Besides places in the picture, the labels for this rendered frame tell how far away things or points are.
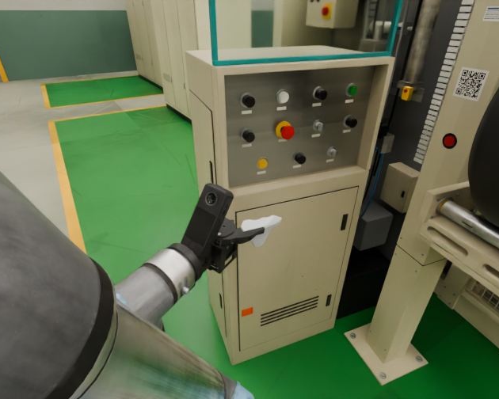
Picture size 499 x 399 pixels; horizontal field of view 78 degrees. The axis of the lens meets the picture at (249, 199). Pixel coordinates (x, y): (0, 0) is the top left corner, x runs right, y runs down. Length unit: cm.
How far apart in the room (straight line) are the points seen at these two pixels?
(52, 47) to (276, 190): 861
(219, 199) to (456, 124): 78
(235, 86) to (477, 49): 63
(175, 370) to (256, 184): 79
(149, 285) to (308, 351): 129
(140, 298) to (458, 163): 93
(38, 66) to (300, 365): 877
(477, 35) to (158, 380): 101
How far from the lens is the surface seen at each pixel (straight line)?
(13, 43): 932
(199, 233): 49
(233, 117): 90
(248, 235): 52
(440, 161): 111
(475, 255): 99
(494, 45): 103
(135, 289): 44
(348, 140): 113
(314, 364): 163
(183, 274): 46
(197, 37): 392
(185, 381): 31
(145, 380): 25
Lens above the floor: 139
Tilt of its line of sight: 32 degrees down
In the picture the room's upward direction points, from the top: straight up
